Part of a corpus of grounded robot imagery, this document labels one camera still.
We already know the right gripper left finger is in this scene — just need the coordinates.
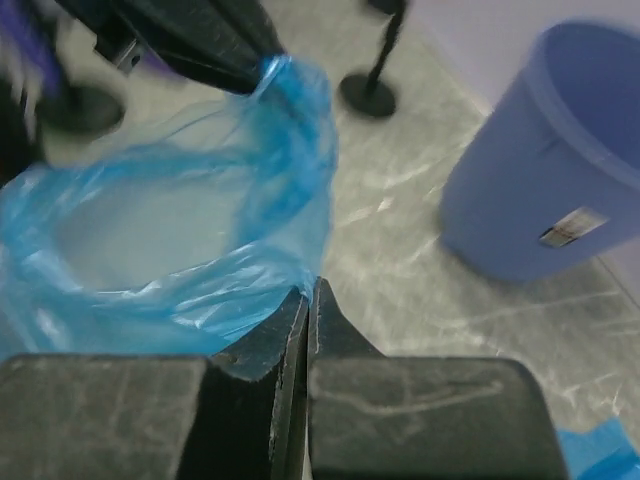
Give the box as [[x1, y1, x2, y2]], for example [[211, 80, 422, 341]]
[[1, 291, 308, 479]]

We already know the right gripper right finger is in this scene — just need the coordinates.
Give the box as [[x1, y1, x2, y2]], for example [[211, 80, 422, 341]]
[[306, 278, 568, 479]]

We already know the purple microphone on stand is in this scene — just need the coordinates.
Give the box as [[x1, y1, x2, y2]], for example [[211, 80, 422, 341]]
[[1, 1, 125, 135]]

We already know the blue trash bag roll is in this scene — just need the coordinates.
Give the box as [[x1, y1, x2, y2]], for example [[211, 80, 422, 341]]
[[557, 418, 640, 480]]

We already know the blue plastic trash bin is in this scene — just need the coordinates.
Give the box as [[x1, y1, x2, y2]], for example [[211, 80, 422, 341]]
[[439, 20, 639, 281]]

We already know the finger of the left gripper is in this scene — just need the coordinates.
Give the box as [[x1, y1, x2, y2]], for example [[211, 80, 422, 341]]
[[59, 0, 285, 95]]

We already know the beige microphone on stand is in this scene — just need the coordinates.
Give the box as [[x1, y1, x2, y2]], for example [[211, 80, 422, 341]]
[[338, 0, 410, 120]]

